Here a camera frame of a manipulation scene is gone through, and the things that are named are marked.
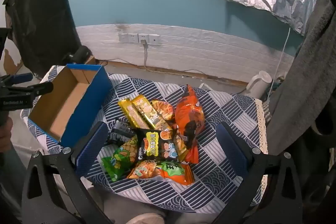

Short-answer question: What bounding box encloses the white cord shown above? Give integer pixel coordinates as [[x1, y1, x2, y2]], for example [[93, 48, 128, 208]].
[[266, 27, 290, 102]]

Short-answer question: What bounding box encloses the large orange snack packet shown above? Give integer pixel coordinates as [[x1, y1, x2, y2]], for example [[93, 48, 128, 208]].
[[175, 84, 206, 164]]

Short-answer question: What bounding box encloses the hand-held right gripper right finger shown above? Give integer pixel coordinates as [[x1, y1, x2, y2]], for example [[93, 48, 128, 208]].
[[215, 122, 303, 224]]

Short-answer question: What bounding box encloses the black cloth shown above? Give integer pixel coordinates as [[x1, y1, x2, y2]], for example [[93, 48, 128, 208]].
[[3, 0, 82, 77]]

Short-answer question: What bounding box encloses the white kettle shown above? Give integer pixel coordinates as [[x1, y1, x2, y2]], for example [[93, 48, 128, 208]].
[[247, 70, 273, 100]]

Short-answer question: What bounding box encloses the long gold snack packet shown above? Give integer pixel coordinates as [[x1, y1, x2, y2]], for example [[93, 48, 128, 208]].
[[118, 98, 151, 128], [131, 94, 172, 131]]

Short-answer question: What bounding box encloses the grey towel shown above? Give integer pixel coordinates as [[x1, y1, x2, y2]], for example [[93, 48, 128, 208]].
[[265, 0, 336, 153]]

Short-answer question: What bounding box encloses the orange fries snack packet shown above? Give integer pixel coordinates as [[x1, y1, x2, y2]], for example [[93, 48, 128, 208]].
[[151, 99, 176, 122]]

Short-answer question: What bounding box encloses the black round object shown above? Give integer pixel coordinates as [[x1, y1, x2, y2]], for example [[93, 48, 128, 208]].
[[62, 46, 92, 65]]

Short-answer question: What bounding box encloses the person's light shoe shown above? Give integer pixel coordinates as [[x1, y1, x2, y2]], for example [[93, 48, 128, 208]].
[[129, 212, 166, 224]]

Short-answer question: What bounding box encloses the person's left hand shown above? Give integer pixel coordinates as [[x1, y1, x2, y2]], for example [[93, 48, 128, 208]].
[[0, 118, 13, 152]]

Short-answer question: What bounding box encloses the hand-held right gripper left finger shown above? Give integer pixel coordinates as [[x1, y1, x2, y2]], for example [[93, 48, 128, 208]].
[[21, 121, 113, 224]]

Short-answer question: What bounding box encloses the black yellow-label snack packet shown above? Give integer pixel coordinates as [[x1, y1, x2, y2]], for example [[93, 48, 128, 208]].
[[136, 128, 184, 161]]

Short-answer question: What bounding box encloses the grey plug cable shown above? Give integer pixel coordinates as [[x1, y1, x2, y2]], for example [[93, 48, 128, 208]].
[[140, 40, 150, 69]]

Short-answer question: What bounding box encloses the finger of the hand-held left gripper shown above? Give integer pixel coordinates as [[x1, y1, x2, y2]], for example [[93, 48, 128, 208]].
[[8, 81, 54, 102], [0, 72, 34, 86]]

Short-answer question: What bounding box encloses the orange and green snack packet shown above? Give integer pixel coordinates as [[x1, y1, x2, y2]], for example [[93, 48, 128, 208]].
[[126, 160, 195, 186]]

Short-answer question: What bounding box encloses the blue white patterned tablecloth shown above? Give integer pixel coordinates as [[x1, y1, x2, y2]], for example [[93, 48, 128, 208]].
[[20, 65, 268, 214]]

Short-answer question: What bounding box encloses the blue cardboard box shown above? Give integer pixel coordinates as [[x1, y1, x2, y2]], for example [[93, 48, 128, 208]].
[[28, 64, 114, 148]]

